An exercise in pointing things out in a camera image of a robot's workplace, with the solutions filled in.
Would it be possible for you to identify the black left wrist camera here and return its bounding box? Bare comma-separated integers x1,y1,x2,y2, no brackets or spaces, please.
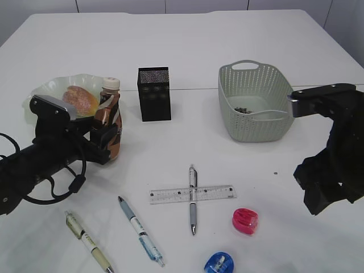
29,94,77,123

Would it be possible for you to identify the small paper scrap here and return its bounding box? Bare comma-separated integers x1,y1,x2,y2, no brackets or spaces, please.
234,107,253,114

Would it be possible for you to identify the pale green glass plate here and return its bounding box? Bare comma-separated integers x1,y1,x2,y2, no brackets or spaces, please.
22,73,103,127

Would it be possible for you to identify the black mesh pen holder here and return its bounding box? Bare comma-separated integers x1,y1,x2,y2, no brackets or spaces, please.
137,67,171,122

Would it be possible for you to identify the beige grip clear pen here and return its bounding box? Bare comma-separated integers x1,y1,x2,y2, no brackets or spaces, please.
65,211,114,272

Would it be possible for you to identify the blue grip white pen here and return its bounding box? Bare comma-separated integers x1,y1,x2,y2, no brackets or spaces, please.
118,196,165,267

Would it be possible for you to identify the blue pencil sharpener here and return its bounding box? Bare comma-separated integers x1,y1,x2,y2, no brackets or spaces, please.
204,251,234,273

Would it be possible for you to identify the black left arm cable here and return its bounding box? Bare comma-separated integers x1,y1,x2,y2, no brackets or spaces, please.
0,132,88,205

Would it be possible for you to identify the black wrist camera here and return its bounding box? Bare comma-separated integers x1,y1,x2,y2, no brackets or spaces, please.
29,94,77,123
287,83,363,118

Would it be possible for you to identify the silver grey grip pen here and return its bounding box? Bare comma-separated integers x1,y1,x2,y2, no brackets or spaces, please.
189,164,197,236

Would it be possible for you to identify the pale green woven basket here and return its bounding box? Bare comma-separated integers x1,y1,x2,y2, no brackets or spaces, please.
218,60,294,142

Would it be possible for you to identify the red pencil sharpener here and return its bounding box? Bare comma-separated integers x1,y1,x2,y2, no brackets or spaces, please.
232,208,259,235

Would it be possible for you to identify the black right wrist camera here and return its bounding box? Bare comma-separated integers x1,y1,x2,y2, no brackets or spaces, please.
287,83,363,118

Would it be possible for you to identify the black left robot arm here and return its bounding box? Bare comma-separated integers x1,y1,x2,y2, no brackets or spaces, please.
1,117,118,214

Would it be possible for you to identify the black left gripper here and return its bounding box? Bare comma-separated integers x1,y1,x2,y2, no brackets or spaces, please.
31,117,118,168

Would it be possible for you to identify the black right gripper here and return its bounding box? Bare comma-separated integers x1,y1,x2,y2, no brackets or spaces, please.
293,98,363,216

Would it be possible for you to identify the clear plastic ruler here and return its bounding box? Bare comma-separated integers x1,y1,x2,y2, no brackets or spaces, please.
148,185,237,205

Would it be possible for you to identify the brown coffee drink bottle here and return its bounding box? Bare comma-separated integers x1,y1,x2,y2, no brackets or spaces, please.
92,77,122,160

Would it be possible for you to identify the sugared bread bun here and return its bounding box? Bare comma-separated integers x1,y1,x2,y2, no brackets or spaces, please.
62,85,99,117

